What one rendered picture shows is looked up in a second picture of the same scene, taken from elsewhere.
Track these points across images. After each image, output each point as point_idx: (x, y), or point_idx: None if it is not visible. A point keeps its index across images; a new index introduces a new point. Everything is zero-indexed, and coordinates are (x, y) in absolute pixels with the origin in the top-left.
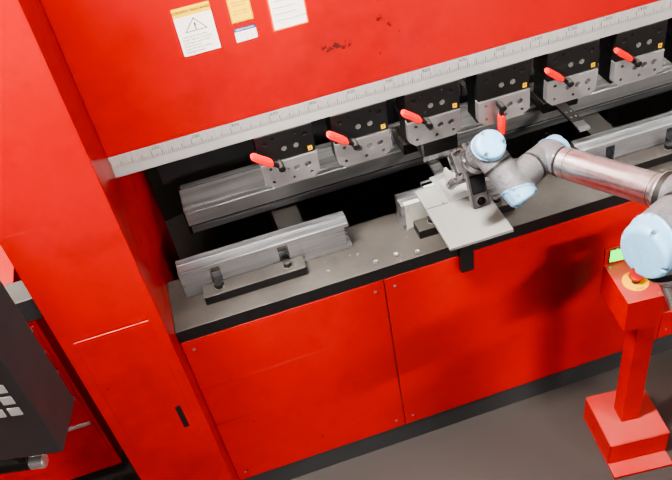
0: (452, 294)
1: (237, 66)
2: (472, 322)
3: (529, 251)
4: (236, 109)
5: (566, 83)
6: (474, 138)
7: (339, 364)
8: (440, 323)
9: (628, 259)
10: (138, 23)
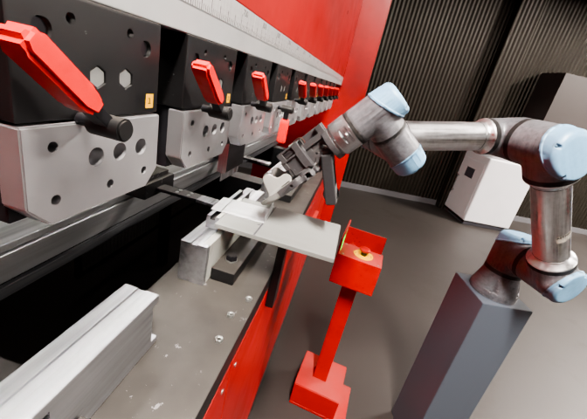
0: (254, 343)
1: None
2: (252, 368)
3: (284, 267)
4: None
5: (303, 101)
6: (376, 93)
7: None
8: (241, 389)
9: (562, 168)
10: None
